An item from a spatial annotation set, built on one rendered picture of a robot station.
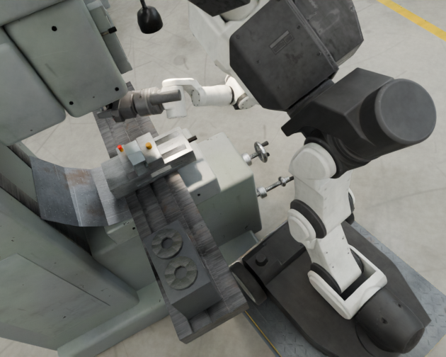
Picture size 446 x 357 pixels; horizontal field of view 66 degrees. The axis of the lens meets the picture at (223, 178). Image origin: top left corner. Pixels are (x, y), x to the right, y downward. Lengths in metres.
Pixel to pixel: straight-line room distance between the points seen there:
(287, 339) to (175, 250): 0.77
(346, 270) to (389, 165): 1.31
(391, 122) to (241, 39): 0.31
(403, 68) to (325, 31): 2.49
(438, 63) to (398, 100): 2.66
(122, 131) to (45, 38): 0.74
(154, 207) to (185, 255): 0.38
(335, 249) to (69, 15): 1.03
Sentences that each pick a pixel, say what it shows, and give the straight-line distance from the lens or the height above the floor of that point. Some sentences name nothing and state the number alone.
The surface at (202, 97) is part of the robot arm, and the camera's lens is 1.17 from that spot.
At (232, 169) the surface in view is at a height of 0.71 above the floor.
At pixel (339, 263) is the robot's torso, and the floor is 0.78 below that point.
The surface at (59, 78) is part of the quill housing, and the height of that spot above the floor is 1.46.
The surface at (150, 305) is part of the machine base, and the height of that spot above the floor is 0.20.
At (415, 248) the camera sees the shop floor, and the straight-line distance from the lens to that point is 2.25.
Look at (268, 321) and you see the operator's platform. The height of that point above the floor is 0.40.
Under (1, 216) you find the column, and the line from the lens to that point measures 1.16.
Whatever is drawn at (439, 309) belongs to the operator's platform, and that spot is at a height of 0.40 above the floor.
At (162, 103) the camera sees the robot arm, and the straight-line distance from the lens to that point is 1.11.
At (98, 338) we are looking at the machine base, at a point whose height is 0.19.
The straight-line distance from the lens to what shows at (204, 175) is 1.44.
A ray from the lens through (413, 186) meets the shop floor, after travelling 2.45.
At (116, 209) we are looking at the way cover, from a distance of 1.46.
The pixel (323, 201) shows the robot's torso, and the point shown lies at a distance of 0.94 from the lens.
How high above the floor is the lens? 1.98
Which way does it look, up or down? 55 degrees down
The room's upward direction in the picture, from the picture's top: 17 degrees counter-clockwise
